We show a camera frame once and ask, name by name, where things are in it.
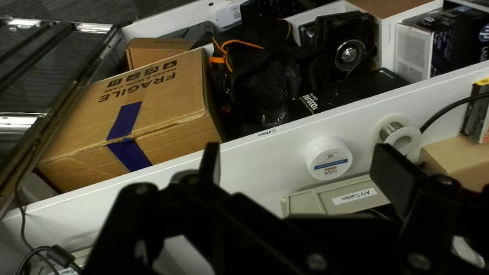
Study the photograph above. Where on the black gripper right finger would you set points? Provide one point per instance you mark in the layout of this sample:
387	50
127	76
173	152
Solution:
398	177

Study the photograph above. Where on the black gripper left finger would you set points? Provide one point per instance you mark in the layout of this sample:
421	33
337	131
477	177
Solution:
210	163

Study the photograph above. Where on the cardboard box FRAGILE print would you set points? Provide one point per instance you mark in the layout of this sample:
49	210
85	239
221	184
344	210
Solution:
138	123

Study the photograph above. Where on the plain small cardboard box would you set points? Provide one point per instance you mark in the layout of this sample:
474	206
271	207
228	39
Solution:
153	51

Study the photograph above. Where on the white box dark print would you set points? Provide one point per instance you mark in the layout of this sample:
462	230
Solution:
444	41

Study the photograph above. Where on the white box brown lid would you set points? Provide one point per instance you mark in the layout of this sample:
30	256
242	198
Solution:
392	10

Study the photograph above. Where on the white solder spool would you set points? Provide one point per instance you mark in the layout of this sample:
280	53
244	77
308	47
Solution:
402	135

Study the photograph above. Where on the metal shelf unit white boards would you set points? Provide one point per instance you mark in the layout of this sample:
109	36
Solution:
265	158

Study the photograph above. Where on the tan block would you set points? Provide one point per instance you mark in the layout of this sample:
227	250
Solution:
453	161

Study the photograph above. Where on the white tape roll blue label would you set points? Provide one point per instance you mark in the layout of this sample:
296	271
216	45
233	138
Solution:
329	158

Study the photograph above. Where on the gray labelled storage bin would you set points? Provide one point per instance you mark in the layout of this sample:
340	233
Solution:
315	199

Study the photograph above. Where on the gray block yellow cap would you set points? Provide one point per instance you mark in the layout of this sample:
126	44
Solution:
476	112

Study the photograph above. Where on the black camera with lens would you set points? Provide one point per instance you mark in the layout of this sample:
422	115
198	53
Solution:
346	51

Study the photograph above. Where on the dark metal frame rails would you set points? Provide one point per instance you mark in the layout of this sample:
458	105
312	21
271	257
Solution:
46	67

